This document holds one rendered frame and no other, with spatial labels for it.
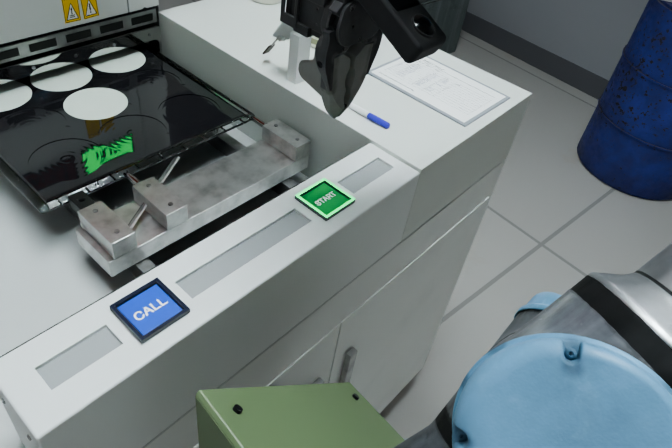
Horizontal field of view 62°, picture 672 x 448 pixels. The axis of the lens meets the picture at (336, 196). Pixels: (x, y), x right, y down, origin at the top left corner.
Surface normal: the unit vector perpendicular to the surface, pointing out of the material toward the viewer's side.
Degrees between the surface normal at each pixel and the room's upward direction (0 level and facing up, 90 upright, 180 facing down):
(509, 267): 0
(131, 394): 90
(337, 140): 90
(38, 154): 0
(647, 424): 54
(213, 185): 0
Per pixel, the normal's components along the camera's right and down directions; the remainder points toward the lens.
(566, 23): -0.74, 0.37
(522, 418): -0.42, -0.07
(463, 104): 0.12, -0.75
